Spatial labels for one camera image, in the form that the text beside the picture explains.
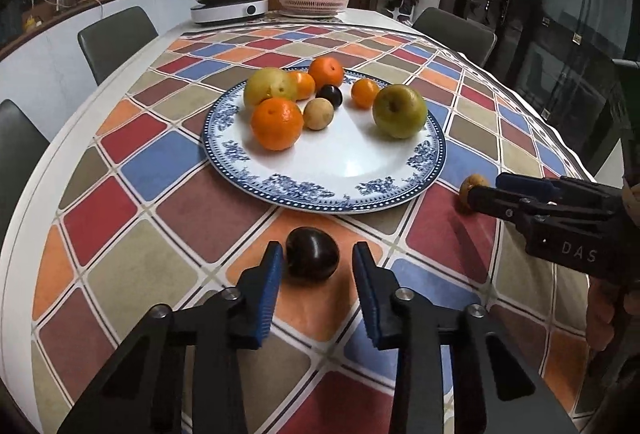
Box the person's right hand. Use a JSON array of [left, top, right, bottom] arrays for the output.
[[586, 278, 623, 351]]

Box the pink woven basket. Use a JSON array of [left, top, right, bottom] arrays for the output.
[[274, 0, 353, 17]]

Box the small orange kumquat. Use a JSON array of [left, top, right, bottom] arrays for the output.
[[351, 78, 381, 110]]

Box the yellow pear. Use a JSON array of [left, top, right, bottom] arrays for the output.
[[243, 68, 299, 110]]

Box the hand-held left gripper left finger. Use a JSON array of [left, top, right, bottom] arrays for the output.
[[57, 241, 285, 434]]

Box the green apple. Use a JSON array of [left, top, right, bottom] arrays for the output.
[[372, 84, 428, 139]]

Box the medium orange tangerine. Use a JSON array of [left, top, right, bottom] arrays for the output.
[[307, 57, 345, 91]]

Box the large orange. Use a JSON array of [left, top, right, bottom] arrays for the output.
[[250, 97, 304, 151]]

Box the blue patterned white plate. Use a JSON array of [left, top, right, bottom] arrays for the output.
[[201, 67, 447, 213]]

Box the small brown fruit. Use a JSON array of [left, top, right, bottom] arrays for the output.
[[460, 174, 491, 210], [303, 98, 334, 131]]

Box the smooth orange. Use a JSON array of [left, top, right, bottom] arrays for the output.
[[290, 71, 317, 102]]

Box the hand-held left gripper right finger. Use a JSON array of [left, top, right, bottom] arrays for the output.
[[352, 241, 576, 434]]

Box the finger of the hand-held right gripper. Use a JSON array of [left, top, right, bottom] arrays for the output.
[[468, 185, 566, 226], [496, 173, 623, 216]]

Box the white induction cooker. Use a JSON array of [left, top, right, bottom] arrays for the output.
[[190, 0, 271, 26]]

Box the dark purple plum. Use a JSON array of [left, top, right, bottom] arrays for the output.
[[316, 84, 343, 108], [285, 227, 340, 281]]

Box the grey dining chair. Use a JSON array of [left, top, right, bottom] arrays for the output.
[[77, 7, 158, 86], [0, 99, 51, 245], [412, 7, 498, 66]]

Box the dark glass sliding door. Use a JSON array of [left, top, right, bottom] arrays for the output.
[[452, 0, 631, 155]]

